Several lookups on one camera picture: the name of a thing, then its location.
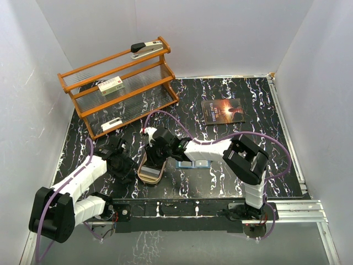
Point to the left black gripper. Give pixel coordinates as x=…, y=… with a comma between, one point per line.
x=129, y=165

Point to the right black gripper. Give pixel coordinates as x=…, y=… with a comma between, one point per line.
x=152, y=160

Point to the blue leather card holder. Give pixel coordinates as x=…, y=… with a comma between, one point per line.
x=193, y=165

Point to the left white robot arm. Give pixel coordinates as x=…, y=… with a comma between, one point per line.
x=59, y=209

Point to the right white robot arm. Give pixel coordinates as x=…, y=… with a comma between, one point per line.
x=243, y=157

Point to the stack of cards in tray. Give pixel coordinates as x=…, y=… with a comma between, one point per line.
x=149, y=172

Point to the white card on rack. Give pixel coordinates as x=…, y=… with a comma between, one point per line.
x=110, y=124

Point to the dark book with sunset cover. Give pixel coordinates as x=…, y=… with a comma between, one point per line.
x=223, y=111

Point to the orange wooden three-tier rack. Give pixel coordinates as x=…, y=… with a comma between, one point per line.
x=122, y=88

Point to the green and white small box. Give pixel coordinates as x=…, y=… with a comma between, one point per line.
x=111, y=85

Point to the black and beige stapler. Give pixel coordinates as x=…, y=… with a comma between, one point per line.
x=140, y=50

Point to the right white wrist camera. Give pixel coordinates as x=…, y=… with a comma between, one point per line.
x=148, y=132

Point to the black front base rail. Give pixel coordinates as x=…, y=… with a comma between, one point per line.
x=216, y=214

